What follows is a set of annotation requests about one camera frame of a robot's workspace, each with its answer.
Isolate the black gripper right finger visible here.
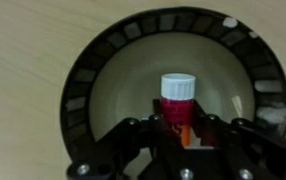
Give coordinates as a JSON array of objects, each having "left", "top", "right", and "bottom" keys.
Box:
[{"left": 191, "top": 99, "right": 286, "bottom": 180}]

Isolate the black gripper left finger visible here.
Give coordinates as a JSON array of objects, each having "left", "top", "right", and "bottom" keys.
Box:
[{"left": 66, "top": 98, "right": 184, "bottom": 180}]

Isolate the glue stick with white cap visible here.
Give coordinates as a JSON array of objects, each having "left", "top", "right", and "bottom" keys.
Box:
[{"left": 159, "top": 73, "right": 197, "bottom": 148}]

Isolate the bowl with black patterned rim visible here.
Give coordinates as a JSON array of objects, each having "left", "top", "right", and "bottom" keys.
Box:
[{"left": 60, "top": 6, "right": 286, "bottom": 169}]

